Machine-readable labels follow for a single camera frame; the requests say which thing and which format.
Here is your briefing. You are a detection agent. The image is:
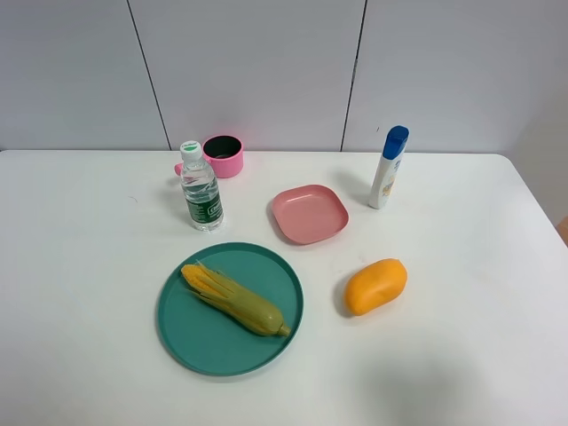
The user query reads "pink mug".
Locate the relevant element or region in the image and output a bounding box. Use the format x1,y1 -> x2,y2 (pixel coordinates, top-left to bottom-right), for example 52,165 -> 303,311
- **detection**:
174,135 -> 244,178

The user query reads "round green plate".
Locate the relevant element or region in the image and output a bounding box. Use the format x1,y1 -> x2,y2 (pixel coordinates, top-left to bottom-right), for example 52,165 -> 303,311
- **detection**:
156,242 -> 304,376

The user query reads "clear plastic water bottle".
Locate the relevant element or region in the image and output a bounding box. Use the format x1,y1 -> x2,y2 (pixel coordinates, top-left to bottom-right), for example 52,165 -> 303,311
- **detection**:
179,141 -> 224,231

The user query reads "pink square plate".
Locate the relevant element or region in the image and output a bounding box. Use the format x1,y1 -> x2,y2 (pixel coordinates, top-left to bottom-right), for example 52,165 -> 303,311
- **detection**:
271,185 -> 349,245

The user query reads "orange mango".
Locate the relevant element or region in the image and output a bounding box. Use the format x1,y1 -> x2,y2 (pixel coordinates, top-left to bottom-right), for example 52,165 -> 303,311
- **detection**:
343,258 -> 407,316

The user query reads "white blue shampoo bottle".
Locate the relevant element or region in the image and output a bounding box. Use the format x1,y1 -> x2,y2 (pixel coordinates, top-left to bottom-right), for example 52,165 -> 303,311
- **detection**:
368,125 -> 409,209

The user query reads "corn cob with husk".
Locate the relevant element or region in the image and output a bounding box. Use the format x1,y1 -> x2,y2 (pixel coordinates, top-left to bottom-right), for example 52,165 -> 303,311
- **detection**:
180,263 -> 291,337

